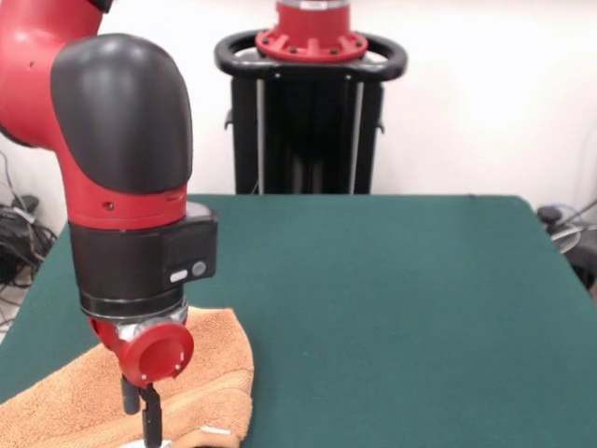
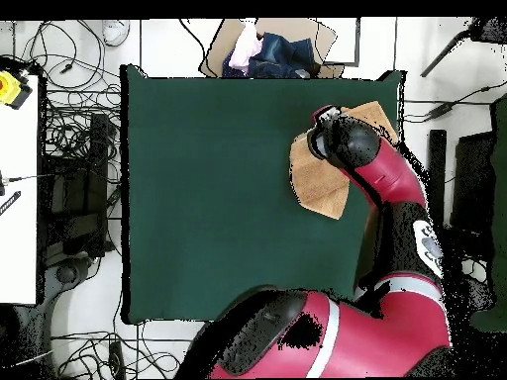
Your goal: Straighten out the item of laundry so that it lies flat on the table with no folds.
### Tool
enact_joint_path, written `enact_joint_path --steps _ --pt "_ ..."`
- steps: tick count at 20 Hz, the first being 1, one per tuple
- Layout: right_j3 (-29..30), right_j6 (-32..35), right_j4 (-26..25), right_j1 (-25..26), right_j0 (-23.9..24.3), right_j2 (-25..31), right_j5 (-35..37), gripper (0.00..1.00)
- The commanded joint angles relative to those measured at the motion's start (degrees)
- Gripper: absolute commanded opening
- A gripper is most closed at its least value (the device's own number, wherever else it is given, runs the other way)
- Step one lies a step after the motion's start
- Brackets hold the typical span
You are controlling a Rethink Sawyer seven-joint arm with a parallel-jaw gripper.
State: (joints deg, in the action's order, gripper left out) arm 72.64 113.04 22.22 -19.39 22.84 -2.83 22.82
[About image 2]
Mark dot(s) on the black chair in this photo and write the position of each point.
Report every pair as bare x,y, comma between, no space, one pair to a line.
471,178

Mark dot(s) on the white shoe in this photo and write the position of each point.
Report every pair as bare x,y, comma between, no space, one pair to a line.
115,31

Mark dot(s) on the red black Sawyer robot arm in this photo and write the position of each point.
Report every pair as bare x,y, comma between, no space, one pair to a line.
396,332

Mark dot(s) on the brown cardboard box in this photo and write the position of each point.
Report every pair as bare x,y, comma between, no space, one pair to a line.
328,39

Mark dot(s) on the yellow emergency stop box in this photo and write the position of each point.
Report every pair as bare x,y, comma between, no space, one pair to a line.
10,89

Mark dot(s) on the blue denim garment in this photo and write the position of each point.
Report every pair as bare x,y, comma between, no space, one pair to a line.
285,55

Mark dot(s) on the dark green table cloth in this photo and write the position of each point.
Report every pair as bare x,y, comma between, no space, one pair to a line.
198,198

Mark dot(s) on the black power strip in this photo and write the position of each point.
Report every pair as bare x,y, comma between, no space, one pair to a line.
117,358

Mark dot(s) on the black stand frame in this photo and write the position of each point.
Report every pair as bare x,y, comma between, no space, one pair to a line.
85,198

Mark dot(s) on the pink garment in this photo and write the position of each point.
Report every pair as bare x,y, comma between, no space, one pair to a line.
243,51

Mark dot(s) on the orange-brown terry towel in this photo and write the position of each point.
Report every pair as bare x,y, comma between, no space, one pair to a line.
317,186

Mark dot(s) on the white side table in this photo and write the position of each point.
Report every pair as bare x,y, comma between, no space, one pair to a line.
18,237

